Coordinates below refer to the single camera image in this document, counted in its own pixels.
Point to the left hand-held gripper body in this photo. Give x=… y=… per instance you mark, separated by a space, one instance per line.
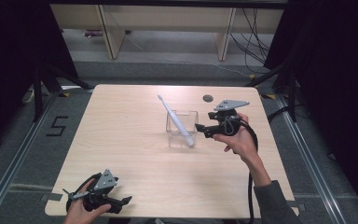
x=101 y=186

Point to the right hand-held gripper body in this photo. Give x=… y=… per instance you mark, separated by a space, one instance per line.
x=228 y=123

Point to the clear plastic container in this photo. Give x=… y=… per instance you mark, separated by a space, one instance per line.
x=190 y=119

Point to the white electric toothbrush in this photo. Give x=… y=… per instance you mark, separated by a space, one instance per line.
x=177 y=123

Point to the person's right hand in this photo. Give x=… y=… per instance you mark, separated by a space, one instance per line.
x=244 y=143

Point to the person's left hand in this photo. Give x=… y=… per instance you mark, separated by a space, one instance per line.
x=80 y=211

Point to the black metal stand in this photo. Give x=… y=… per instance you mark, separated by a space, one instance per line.
x=291 y=93
x=38 y=93

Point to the light wooden shelf unit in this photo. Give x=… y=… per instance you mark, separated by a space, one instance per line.
x=167 y=18

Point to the black curtain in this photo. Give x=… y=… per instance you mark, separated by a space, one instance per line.
x=338 y=93
x=12 y=62

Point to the metal floor rail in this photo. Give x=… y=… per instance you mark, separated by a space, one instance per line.
x=310 y=161
x=15 y=158

